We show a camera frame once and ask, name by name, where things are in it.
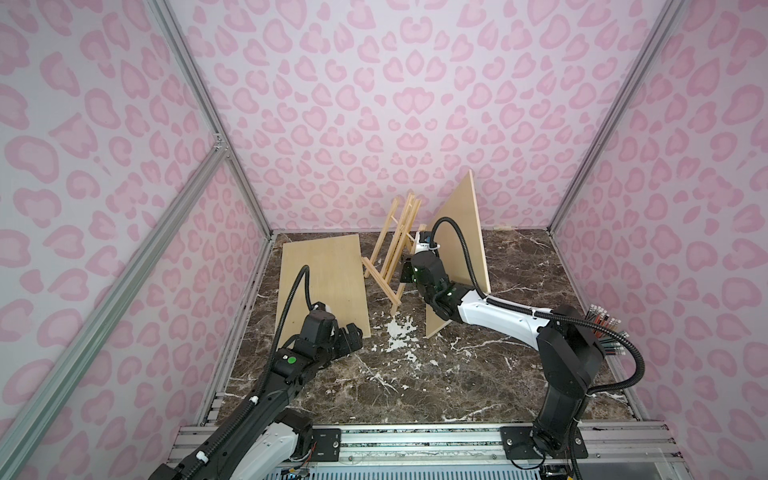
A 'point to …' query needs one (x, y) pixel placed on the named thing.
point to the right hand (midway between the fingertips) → (405, 255)
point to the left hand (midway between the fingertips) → (352, 335)
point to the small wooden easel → (393, 250)
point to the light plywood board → (336, 280)
